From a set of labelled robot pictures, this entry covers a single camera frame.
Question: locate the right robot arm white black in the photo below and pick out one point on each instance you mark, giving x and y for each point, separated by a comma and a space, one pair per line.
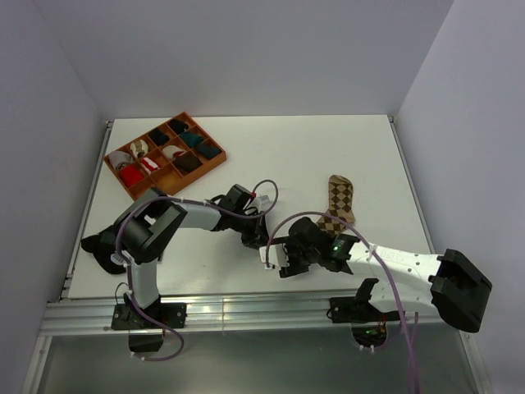
394, 282

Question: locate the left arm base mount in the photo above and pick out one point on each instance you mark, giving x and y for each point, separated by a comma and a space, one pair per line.
146, 330

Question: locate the teal rolled sock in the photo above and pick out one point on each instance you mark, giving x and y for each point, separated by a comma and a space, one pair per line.
191, 139

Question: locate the white red rolled sock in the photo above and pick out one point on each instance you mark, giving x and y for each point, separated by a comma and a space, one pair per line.
172, 151

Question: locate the black rolled sock middle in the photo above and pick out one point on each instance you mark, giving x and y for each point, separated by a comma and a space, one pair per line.
158, 137

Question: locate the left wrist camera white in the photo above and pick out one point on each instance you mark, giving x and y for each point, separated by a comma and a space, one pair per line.
261, 202

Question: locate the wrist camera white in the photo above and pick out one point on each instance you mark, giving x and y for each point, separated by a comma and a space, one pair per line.
274, 257
261, 202

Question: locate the red white striped sock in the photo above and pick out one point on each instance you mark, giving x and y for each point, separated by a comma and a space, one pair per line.
149, 165

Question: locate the grey rolled sock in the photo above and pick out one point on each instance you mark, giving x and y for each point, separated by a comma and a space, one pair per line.
119, 159

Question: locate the aluminium rail frame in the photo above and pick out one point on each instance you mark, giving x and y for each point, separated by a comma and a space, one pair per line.
248, 331

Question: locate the beige brown rolled sock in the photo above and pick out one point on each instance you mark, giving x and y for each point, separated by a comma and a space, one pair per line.
139, 148

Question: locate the orange divided sock tray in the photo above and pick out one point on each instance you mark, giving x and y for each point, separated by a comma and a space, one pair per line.
168, 178

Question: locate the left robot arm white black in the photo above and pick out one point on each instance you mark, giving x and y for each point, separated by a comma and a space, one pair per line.
169, 214

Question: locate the dark green rolled sock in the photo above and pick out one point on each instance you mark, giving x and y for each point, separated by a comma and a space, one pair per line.
208, 151

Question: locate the black blue patterned sock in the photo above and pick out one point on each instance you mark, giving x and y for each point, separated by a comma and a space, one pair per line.
102, 256

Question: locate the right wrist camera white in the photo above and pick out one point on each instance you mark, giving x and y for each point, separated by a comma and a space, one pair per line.
274, 257

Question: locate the beige argyle sock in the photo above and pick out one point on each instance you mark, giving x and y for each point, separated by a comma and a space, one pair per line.
340, 201

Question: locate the black rolled sock far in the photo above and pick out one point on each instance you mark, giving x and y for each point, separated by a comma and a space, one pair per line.
178, 126

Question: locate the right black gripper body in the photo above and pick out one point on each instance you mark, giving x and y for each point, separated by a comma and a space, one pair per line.
299, 258

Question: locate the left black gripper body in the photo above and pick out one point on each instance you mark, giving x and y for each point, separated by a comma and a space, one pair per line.
249, 229

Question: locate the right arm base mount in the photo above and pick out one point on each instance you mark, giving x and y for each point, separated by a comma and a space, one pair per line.
368, 325

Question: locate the black rolled sock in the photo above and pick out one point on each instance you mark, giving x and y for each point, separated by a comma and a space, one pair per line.
178, 126
158, 137

